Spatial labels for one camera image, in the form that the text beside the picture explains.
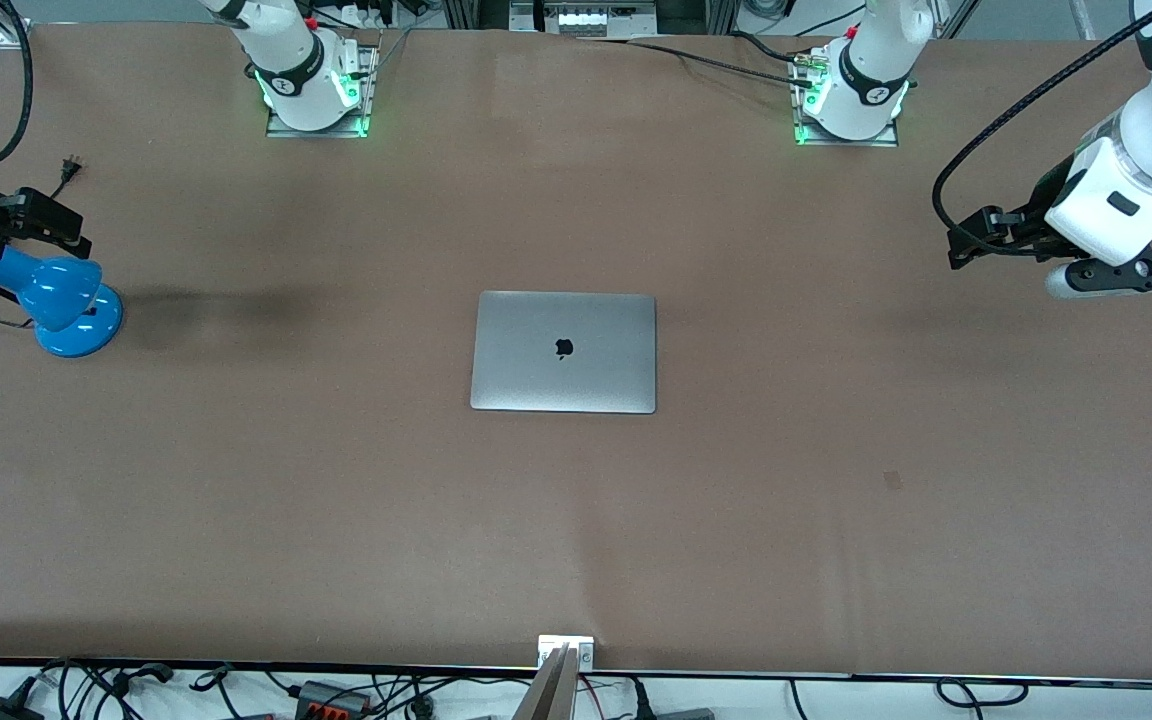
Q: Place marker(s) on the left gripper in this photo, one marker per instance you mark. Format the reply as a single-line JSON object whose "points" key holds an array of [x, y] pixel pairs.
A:
{"points": [[1048, 207]]}

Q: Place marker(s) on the silver grey laptop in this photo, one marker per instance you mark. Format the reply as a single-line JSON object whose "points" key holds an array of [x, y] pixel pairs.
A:
{"points": [[564, 350]]}

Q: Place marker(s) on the right white Franka arm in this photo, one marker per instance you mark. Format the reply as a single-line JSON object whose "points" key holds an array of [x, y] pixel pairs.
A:
{"points": [[291, 60]]}

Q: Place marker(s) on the blue desk lamp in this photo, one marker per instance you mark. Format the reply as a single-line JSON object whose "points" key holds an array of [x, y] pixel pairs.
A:
{"points": [[61, 300]]}

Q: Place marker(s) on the silver power strip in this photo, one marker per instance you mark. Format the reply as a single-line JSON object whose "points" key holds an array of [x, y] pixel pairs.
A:
{"points": [[586, 18]]}

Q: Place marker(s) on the black orange connector block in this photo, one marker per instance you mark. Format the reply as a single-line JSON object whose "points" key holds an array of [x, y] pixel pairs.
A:
{"points": [[331, 698]]}

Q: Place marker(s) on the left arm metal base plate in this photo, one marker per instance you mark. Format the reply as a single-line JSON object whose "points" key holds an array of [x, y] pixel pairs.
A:
{"points": [[846, 142]]}

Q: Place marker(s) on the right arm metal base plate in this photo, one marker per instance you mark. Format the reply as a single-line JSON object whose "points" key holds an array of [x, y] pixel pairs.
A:
{"points": [[316, 128]]}

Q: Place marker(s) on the white metal bracket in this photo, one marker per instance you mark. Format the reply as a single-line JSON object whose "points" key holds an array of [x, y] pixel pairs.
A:
{"points": [[566, 648]]}

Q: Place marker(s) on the grey camera mount pole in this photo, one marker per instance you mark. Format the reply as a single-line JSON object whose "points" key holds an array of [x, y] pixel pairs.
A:
{"points": [[548, 695]]}

